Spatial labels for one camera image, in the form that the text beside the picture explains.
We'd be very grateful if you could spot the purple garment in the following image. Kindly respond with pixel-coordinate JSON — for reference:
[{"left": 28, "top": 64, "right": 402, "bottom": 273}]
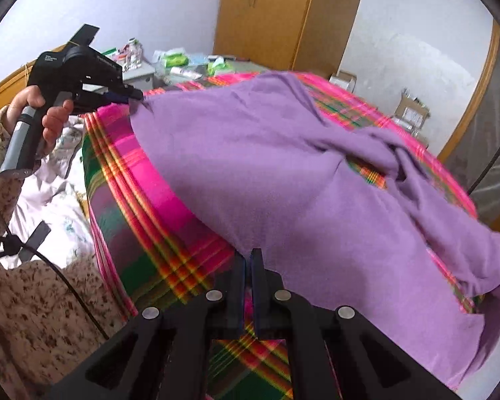
[{"left": 130, "top": 71, "right": 500, "bottom": 386}]

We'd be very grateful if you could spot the left forearm speckled sleeve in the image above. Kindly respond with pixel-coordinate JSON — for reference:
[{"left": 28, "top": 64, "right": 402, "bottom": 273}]
[{"left": 0, "top": 106, "right": 126, "bottom": 400}]

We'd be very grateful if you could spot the person's left hand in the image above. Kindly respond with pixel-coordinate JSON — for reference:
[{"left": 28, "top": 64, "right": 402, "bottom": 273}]
[{"left": 6, "top": 85, "right": 76, "bottom": 157}]

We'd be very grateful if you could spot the white bedside cabinet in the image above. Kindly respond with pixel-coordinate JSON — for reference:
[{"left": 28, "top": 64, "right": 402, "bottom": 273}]
[{"left": 123, "top": 62, "right": 155, "bottom": 91}]

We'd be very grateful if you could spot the green tissue pack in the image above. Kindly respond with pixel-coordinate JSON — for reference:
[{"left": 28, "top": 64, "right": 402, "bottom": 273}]
[{"left": 160, "top": 52, "right": 189, "bottom": 69}]

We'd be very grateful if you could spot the wooden wardrobe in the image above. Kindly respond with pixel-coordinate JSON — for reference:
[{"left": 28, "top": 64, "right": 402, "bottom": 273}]
[{"left": 214, "top": 0, "right": 360, "bottom": 78}]

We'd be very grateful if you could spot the grey mattress in plastic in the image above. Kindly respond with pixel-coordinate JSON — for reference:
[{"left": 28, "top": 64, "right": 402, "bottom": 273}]
[{"left": 445, "top": 43, "right": 500, "bottom": 224}]

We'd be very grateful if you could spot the black cable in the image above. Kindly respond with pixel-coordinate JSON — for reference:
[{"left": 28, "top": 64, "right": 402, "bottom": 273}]
[{"left": 0, "top": 133, "right": 110, "bottom": 341}]

